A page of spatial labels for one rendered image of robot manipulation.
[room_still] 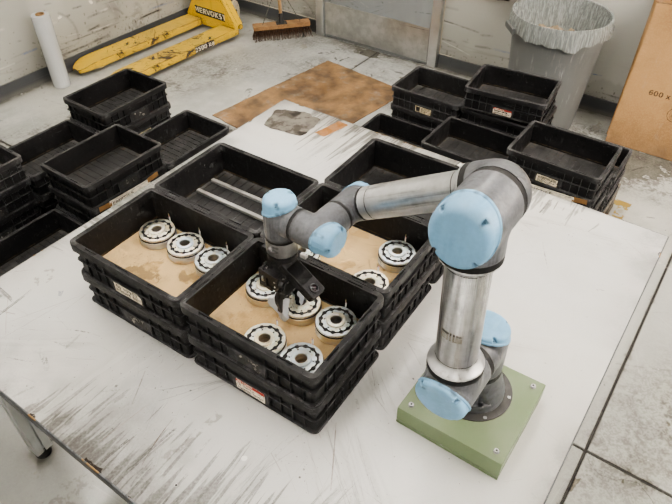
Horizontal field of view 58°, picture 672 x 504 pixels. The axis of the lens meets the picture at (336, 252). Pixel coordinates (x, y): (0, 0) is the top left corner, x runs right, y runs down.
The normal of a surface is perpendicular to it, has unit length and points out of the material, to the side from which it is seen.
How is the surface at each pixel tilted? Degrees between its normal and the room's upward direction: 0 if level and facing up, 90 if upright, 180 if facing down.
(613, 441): 0
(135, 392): 0
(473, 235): 81
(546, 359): 0
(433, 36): 90
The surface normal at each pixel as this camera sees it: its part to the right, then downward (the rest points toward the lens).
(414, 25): -0.58, 0.55
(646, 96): -0.55, 0.36
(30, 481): 0.00, -0.74
